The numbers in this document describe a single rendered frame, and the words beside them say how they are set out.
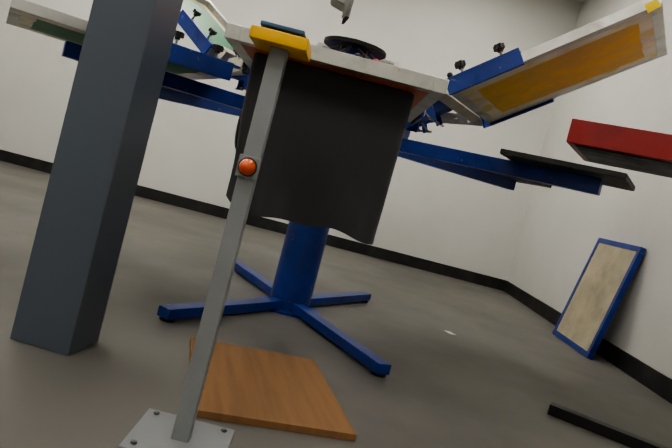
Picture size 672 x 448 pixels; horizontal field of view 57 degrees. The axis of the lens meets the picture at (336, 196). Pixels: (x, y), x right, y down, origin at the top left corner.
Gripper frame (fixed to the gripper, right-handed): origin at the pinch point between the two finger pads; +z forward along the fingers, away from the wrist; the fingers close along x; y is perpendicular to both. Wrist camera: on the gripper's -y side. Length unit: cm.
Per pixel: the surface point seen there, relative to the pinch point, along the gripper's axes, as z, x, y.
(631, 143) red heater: 3, -56, -104
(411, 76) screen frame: 10.8, 2.1, -19.9
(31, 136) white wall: 79, -470, 304
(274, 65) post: 19.9, 21.4, 11.7
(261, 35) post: 15.0, 25.9, 15.4
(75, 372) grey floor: 108, -3, 46
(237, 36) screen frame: 12.3, 2.2, 25.5
